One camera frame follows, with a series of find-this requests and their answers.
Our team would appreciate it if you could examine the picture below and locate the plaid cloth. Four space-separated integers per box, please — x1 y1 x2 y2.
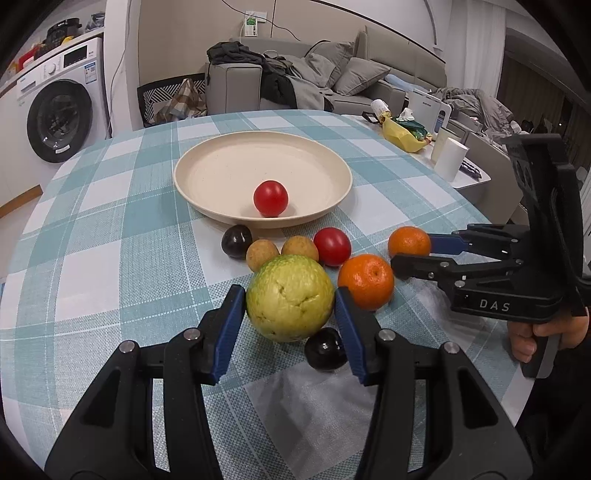
154 78 208 124

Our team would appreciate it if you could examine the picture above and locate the small orange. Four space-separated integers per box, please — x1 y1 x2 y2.
388 226 432 258

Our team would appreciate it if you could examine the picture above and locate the grey chair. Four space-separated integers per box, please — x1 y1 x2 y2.
457 131 532 227

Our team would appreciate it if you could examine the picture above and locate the black jacket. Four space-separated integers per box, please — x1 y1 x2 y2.
206 41 296 104

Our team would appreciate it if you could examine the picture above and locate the dark purple plum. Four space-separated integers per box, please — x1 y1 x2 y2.
221 224 253 259
304 327 348 372

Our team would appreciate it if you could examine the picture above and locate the cream round plate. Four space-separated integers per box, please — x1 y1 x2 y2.
174 131 353 229

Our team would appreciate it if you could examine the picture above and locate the teal checked tablecloth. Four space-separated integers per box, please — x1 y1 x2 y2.
0 110 541 480

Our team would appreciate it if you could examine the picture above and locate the white washing machine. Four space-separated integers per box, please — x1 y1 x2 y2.
15 36 112 164

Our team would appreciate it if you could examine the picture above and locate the wall socket with green charger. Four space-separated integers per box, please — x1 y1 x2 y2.
242 10 269 38

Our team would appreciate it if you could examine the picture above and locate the grey garment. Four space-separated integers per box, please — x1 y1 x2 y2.
286 69 335 112

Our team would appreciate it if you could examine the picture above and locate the yellow plastic bag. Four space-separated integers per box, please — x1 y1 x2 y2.
382 117 432 153

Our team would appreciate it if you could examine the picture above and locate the white paper roll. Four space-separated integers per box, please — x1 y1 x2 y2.
436 137 469 182

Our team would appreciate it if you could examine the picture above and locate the white appliance with handle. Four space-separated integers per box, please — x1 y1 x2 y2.
406 89 451 137

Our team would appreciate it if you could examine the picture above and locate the large orange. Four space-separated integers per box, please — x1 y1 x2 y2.
337 254 395 311

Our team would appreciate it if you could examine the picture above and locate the grey cushion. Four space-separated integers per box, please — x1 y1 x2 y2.
332 56 392 97
302 41 356 88

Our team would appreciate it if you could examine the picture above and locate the white cup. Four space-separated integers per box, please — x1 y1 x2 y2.
431 127 458 162

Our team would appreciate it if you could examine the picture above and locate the light blue cloth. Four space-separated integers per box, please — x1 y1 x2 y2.
388 75 435 93

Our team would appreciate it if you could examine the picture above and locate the person's right forearm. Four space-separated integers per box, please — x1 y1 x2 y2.
515 344 591 467

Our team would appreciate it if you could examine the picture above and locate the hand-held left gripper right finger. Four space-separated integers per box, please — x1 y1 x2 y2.
335 286 534 480

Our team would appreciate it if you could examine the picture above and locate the brown longan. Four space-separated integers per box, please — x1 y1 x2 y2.
246 239 280 273
281 235 320 263

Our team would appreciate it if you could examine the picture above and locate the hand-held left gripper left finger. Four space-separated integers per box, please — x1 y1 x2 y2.
44 284 246 480

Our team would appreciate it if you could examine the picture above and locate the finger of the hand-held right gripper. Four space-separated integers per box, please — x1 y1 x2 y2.
427 224 532 265
391 253 525 296

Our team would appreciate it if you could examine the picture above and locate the grey sofa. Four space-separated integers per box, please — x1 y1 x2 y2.
205 25 448 114

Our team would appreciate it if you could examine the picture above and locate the black patterned laundry basket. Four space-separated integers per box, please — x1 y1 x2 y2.
137 74 207 127

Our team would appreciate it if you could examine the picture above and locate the person's right hand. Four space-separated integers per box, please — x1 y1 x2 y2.
507 307 591 364

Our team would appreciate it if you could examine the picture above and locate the green guava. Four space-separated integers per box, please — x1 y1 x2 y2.
246 255 335 343

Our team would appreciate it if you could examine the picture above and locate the grey crumpled blanket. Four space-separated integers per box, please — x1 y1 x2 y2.
434 87 520 144

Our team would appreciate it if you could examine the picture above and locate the white cabinet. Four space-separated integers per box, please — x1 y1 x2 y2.
0 69 44 217

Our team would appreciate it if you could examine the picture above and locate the red tomato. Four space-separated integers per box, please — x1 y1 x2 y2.
313 227 352 267
253 180 290 217

